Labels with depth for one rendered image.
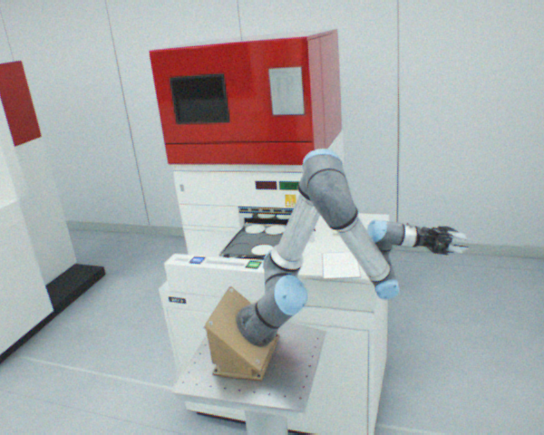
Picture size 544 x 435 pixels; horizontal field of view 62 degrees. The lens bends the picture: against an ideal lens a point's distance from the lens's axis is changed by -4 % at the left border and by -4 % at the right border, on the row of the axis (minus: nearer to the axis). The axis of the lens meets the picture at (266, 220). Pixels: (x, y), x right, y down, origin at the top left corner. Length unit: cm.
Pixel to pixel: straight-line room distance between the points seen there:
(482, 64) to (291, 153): 183
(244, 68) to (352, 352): 135
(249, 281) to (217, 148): 78
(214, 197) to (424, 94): 184
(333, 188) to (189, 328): 118
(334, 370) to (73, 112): 367
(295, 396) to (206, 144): 139
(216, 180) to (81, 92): 253
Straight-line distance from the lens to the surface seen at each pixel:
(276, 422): 187
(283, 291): 150
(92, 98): 475
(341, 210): 129
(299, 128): 225
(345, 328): 196
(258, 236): 234
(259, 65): 225
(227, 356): 159
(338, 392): 219
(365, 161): 385
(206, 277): 203
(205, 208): 264
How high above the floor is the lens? 190
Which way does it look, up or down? 23 degrees down
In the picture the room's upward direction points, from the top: 6 degrees counter-clockwise
